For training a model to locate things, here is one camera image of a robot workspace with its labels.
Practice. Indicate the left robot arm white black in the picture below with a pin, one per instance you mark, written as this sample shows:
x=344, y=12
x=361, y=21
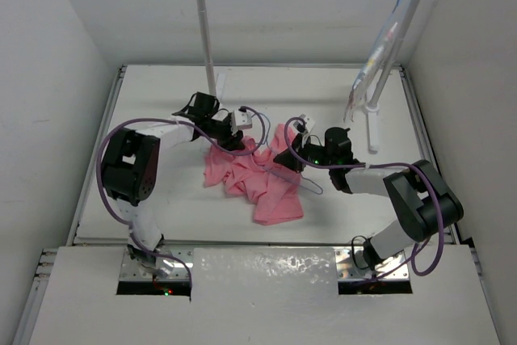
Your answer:
x=128, y=158

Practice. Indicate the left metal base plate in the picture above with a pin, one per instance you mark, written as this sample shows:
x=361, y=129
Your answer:
x=137, y=266

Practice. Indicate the metal base plate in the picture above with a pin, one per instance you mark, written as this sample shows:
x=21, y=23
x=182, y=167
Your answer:
x=137, y=266
x=394, y=268

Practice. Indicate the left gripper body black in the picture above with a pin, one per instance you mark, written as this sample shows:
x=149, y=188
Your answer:
x=218, y=129

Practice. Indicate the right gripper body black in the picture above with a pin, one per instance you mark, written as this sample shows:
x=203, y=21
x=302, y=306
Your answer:
x=315, y=154

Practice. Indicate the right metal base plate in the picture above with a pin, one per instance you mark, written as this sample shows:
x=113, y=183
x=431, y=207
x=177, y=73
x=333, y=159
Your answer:
x=394, y=268

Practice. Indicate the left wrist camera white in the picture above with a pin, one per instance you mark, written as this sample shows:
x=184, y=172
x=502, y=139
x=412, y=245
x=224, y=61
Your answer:
x=240, y=120

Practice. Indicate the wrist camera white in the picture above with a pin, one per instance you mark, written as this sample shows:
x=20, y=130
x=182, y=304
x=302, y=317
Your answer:
x=240, y=120
x=304, y=124

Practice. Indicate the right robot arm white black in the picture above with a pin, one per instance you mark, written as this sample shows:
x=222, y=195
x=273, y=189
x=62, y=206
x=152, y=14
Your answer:
x=424, y=205

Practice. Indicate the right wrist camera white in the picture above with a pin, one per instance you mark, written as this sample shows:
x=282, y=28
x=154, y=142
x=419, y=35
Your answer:
x=304, y=124

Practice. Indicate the blue wire hanger with garment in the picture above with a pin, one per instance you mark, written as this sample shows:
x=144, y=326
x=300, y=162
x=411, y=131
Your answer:
x=395, y=19

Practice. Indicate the pink t shirt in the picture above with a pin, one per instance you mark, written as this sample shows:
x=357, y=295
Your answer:
x=275, y=200

